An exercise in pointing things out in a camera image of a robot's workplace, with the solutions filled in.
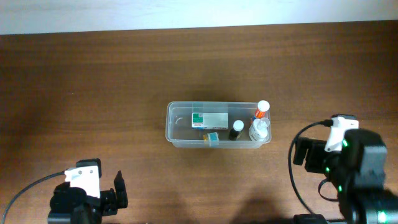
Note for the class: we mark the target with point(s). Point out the orange tube white cap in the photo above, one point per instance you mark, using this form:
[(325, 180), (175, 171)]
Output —
[(263, 107)]

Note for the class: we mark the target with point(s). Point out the dark bottle white cap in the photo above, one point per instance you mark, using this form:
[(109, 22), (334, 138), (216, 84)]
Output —
[(236, 130)]

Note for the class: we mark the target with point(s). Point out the white squeeze bottle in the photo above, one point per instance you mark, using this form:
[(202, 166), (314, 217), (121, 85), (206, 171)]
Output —
[(259, 130)]

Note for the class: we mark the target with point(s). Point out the clear plastic container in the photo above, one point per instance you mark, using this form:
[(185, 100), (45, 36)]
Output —
[(179, 131)]

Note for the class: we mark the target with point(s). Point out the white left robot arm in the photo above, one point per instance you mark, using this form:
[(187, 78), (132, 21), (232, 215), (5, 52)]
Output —
[(72, 205)]

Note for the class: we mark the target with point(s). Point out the white medicine box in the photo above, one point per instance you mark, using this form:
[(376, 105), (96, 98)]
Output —
[(210, 121)]

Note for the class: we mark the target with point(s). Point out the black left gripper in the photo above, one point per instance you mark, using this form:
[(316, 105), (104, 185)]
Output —
[(111, 197)]

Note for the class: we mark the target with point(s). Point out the gold lid balm jar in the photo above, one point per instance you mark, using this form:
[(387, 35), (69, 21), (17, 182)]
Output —
[(211, 139)]

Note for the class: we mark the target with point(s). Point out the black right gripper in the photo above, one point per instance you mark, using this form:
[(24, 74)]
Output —
[(311, 155)]

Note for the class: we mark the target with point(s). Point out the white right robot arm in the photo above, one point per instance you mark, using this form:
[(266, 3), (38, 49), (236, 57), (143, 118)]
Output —
[(357, 173)]

